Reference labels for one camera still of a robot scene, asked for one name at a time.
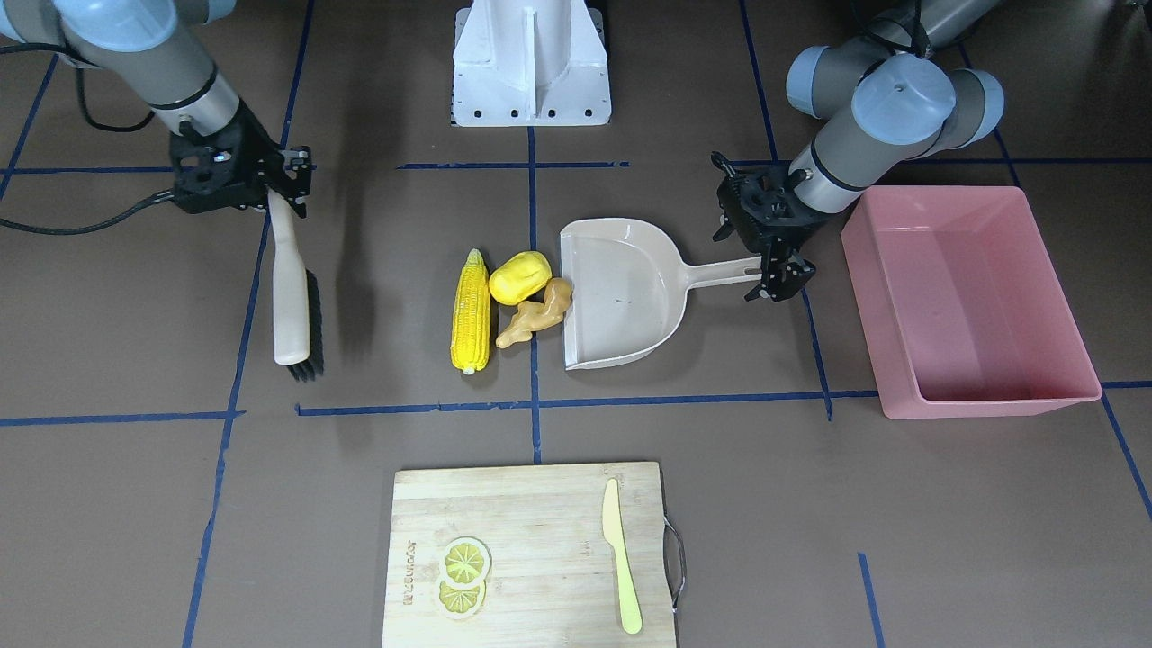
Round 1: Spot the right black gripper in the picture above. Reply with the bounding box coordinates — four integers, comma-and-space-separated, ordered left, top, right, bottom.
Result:
169, 100, 314, 219

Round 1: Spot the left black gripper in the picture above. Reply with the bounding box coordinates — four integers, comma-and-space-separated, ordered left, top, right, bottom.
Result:
711, 151, 824, 302

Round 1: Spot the beige hand brush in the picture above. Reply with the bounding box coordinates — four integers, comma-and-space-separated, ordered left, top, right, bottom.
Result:
267, 190, 324, 383

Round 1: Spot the beige plastic dustpan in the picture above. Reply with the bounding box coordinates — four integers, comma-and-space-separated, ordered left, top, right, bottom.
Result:
559, 218, 761, 372

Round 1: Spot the yellow toy corn cob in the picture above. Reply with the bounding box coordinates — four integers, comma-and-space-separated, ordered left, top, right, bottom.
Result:
450, 247, 492, 374

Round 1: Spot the yellow toy pepper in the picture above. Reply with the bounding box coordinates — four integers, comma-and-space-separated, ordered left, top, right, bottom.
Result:
487, 250, 553, 306

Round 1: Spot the tan toy ginger root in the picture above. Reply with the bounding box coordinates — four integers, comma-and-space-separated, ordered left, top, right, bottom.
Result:
495, 276, 573, 349

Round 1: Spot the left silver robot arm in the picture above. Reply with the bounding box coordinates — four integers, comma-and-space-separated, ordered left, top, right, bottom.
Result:
711, 1, 1005, 301

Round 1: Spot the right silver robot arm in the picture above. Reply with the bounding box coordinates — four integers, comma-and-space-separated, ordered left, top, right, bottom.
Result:
3, 1, 313, 218

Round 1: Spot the pink plastic bin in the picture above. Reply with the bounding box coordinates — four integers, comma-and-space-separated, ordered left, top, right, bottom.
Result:
841, 184, 1102, 419

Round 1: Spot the yellow plastic knife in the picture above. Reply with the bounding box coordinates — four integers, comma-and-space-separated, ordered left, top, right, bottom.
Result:
601, 477, 644, 635

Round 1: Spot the bamboo cutting board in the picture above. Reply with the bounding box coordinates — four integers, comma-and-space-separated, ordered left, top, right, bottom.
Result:
382, 461, 679, 647

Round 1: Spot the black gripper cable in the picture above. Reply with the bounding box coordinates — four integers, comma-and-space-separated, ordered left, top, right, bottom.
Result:
0, 40, 181, 238

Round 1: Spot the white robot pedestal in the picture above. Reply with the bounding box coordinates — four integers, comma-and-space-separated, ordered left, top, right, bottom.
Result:
450, 1, 613, 128

